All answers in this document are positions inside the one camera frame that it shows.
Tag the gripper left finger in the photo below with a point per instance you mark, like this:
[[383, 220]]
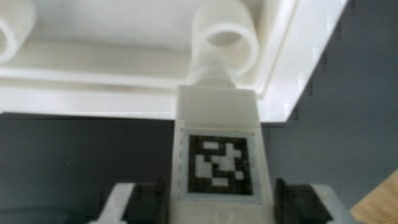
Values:
[[138, 204]]

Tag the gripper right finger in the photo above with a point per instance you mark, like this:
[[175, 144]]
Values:
[[309, 205]]

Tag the white square tabletop part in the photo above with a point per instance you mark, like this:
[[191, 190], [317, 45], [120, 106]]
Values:
[[101, 54]]

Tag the white furniture leg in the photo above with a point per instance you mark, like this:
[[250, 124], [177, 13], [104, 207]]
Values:
[[221, 191]]

